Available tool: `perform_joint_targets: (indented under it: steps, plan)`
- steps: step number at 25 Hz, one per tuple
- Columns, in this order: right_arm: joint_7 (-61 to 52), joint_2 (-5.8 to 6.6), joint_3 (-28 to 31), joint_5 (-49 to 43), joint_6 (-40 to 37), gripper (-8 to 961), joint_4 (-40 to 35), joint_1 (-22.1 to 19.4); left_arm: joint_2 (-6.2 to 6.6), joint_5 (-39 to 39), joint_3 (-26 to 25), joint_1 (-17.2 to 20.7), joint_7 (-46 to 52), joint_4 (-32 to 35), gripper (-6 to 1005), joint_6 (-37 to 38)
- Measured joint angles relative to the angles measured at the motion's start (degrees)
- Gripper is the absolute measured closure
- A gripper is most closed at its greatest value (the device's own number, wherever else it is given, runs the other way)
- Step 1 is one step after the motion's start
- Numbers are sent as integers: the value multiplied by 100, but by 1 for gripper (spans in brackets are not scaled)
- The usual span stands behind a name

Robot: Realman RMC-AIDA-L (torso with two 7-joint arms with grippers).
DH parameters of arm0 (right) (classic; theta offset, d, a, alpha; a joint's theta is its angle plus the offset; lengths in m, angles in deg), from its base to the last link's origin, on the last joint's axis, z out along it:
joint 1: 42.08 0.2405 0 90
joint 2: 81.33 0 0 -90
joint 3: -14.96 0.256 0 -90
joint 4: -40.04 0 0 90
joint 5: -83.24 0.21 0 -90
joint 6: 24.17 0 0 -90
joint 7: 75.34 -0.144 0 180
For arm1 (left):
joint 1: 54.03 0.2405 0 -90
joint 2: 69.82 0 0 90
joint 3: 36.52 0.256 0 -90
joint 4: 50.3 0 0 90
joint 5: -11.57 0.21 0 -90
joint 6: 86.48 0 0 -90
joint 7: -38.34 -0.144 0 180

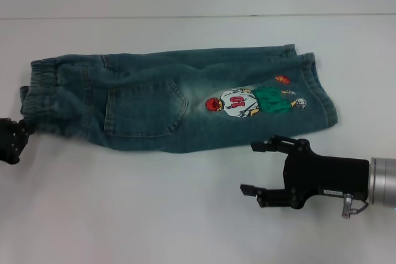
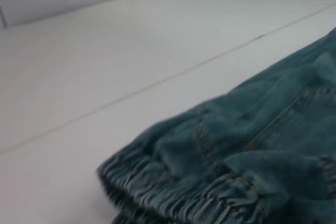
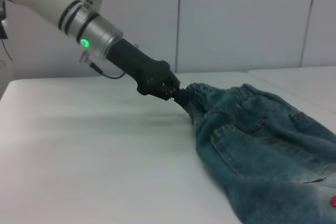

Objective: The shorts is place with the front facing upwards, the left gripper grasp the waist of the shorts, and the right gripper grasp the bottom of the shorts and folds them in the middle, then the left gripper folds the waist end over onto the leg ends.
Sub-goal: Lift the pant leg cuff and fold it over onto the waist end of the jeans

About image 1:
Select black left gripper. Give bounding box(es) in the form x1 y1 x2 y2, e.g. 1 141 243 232
0 117 37 165

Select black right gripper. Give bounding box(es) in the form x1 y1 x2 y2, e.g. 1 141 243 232
239 134 371 210

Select blue denim shorts with print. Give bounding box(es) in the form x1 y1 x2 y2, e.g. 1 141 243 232
19 43 340 156

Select right gripper connector cable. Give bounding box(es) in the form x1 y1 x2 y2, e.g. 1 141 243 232
340 194 369 219

